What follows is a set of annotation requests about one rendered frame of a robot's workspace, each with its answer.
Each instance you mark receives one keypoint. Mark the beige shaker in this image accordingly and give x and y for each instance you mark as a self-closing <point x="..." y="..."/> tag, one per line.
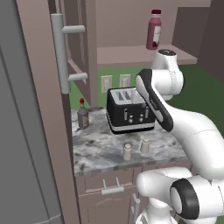
<point x="127" y="152"/>
<point x="144" y="146"/>

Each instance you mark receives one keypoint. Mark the brown drawer front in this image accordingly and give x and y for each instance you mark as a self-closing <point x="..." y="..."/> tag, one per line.
<point x="93" y="180"/>
<point x="163" y="164"/>

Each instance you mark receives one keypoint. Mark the brown tall side panel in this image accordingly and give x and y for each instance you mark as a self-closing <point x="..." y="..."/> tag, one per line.
<point x="49" y="131"/>

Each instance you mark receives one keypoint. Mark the brown base cabinet door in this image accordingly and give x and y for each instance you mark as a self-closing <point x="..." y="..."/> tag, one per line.
<point x="105" y="210"/>

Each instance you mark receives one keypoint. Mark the brown open wall cabinet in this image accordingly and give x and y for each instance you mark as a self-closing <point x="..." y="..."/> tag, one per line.
<point x="128" y="29"/>

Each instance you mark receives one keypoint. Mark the brown wall cabinet door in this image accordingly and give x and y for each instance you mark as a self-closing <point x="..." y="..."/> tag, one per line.
<point x="204" y="38"/>
<point x="87" y="43"/>

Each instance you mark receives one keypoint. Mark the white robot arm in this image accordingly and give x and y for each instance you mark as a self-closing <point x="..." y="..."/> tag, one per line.
<point x="198" y="137"/>

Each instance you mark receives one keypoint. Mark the grey fridge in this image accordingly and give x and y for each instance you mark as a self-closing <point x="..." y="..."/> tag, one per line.
<point x="23" y="131"/>

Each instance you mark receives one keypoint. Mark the black two-slot toaster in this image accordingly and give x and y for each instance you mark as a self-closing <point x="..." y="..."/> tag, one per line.
<point x="128" y="116"/>

